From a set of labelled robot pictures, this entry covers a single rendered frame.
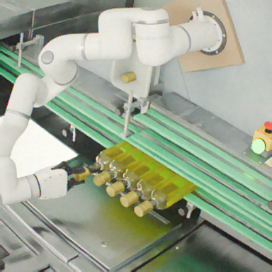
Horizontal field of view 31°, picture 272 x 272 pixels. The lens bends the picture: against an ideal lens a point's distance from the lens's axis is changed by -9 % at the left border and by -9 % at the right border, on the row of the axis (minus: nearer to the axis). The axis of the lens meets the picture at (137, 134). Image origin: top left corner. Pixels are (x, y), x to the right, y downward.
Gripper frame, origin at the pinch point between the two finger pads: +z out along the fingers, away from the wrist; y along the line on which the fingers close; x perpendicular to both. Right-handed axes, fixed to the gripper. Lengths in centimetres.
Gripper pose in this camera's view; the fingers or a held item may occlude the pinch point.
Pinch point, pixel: (78, 175)
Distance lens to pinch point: 160.9
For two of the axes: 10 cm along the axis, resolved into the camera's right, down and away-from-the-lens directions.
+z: 8.4, -2.0, 5.1
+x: -5.3, -5.1, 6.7
